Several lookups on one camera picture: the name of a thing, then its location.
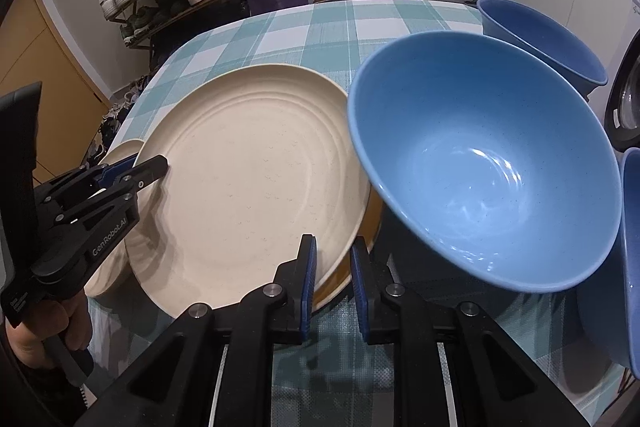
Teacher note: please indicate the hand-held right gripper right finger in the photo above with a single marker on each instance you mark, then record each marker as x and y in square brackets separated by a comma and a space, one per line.
[359, 302]

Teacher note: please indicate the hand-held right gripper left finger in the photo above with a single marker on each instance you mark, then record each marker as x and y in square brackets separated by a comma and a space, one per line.
[306, 297]

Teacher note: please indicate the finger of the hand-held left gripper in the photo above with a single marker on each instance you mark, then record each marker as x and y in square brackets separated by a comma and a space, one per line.
[112, 172]
[145, 172]

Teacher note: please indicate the yellow plate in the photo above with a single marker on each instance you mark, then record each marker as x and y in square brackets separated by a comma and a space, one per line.
[371, 222]

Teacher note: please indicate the large cream plate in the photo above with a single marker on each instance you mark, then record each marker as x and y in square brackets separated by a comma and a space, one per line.
[240, 187]

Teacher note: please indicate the blue speckled bowl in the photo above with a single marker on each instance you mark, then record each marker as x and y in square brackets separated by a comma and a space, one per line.
[475, 167]

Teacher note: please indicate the person's left hand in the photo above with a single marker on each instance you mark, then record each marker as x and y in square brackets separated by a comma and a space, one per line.
[75, 322]

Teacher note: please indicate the wooden door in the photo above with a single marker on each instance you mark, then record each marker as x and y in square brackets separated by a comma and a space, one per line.
[40, 57]

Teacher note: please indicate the teal checked tablecloth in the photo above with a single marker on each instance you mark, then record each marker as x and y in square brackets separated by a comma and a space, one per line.
[300, 37]

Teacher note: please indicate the dark blue bowl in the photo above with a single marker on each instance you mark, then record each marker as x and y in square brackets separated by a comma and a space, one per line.
[540, 37]

